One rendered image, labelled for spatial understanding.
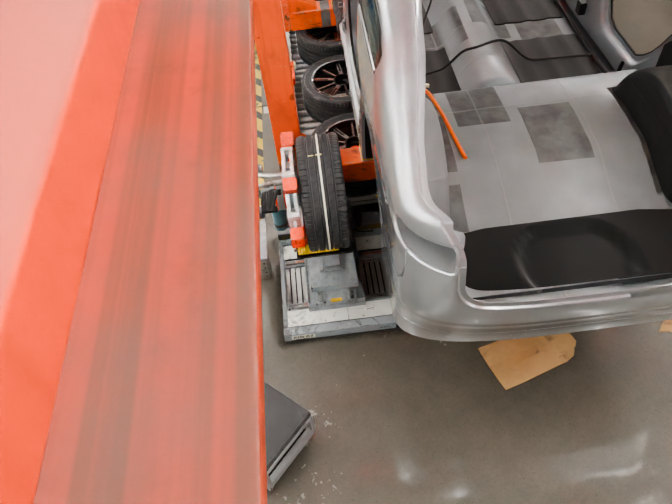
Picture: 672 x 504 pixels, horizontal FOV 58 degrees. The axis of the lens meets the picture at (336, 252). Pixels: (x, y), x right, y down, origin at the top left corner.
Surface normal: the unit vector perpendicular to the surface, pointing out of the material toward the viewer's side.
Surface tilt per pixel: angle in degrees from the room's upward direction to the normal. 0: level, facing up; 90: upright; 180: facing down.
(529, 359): 1
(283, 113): 90
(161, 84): 0
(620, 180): 22
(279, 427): 0
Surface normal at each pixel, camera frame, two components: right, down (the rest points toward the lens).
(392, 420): -0.07, -0.63
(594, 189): -0.03, -0.31
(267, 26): 0.10, 0.76
